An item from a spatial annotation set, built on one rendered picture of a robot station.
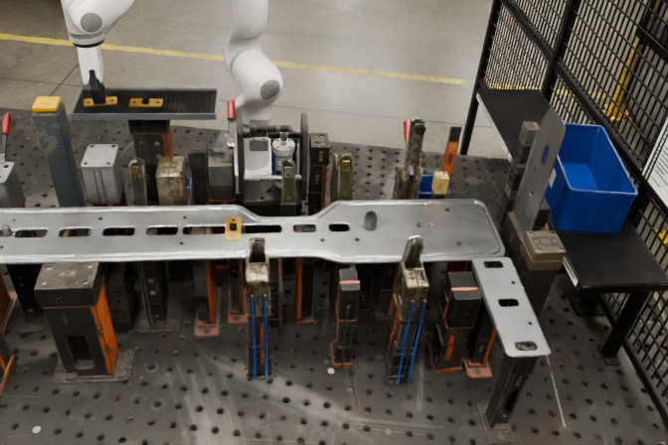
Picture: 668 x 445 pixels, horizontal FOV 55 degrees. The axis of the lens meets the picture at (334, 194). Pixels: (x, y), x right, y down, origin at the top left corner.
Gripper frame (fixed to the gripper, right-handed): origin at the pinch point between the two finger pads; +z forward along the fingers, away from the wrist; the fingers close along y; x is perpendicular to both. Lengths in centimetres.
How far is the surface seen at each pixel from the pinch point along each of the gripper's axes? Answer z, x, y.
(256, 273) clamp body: 14, 32, 59
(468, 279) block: 21, 81, 65
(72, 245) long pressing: 18.5, -8.1, 37.5
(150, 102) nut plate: 2.2, 12.8, 2.8
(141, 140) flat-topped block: 12.3, 9.1, 5.1
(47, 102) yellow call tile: 2.4, -13.3, -1.8
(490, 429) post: 48, 82, 88
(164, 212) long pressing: 18.5, 13.3, 29.1
